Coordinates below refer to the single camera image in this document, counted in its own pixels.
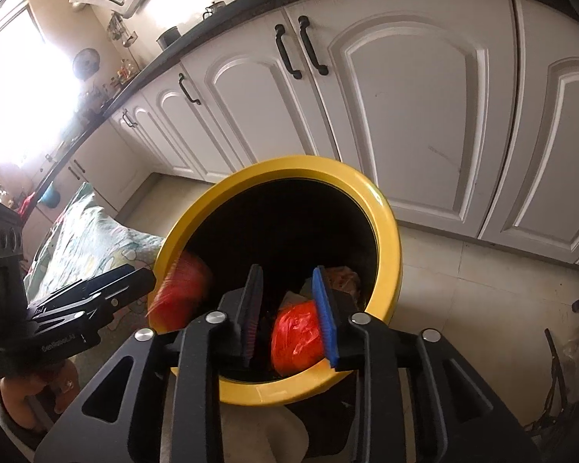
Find grey metal pot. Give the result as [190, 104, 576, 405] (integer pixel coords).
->
[156, 25, 181, 50]

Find metal teapot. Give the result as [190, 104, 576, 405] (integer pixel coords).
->
[202, 0, 229, 22]

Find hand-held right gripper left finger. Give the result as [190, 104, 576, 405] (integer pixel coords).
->
[34, 264, 266, 463]

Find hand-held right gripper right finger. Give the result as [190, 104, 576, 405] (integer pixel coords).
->
[313, 265, 536, 463]

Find window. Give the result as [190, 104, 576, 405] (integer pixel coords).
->
[0, 2, 84, 171]

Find blue plastic basin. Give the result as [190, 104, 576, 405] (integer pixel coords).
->
[39, 184, 62, 208]

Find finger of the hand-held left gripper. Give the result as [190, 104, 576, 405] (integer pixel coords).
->
[29, 294, 146, 335]
[53, 263, 157, 310]

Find printed cartoon blanket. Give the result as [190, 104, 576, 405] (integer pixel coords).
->
[24, 182, 168, 330]

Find black countertop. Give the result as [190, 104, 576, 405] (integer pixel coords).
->
[17, 0, 579, 214]

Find white base cabinets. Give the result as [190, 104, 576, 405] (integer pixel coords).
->
[28, 0, 579, 267]

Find person's left hand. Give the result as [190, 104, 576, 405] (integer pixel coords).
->
[0, 361, 81, 428]

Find red cloth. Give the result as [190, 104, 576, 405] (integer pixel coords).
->
[16, 192, 38, 219]

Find yellow trash bin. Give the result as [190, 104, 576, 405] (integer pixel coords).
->
[147, 155, 407, 407]

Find round wall vent fan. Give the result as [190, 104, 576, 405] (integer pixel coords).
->
[72, 47, 100, 81]

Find brown wrapper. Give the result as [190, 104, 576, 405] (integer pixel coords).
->
[325, 267, 364, 301]

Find beige cloth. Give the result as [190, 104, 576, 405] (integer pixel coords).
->
[221, 404, 310, 463]

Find group of condiment bottles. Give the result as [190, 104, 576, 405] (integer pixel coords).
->
[110, 59, 139, 86]

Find black wire rack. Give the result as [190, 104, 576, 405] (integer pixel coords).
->
[525, 328, 576, 445]

